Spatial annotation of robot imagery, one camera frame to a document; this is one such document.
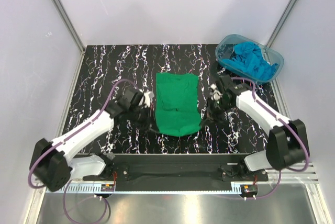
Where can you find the green t shirt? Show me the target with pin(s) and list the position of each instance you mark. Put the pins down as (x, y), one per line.
(176, 111)

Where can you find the clear blue plastic bin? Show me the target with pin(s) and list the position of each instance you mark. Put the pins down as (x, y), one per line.
(224, 50)

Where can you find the aluminium front frame rail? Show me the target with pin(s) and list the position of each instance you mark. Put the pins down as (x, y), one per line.
(298, 199)

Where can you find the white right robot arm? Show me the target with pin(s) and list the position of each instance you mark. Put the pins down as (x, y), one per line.
(287, 142)

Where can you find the blue t shirt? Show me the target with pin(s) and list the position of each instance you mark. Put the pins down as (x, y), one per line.
(247, 59)

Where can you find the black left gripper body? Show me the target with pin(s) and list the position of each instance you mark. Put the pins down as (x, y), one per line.
(142, 116)

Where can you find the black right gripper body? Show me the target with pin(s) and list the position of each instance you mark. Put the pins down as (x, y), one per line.
(217, 108)

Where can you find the right aluminium corner post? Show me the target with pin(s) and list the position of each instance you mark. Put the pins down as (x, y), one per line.
(281, 22)

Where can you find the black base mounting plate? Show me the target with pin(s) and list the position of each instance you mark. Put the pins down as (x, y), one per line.
(174, 170)

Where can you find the aluminium corner post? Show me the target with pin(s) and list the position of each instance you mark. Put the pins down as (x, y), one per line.
(69, 25)
(281, 22)

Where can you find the left aluminium corner post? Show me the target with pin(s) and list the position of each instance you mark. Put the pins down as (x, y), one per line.
(69, 25)

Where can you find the white slotted cable duct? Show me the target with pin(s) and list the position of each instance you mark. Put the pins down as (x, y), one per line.
(120, 188)

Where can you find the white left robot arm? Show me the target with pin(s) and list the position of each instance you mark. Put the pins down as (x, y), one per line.
(54, 163)

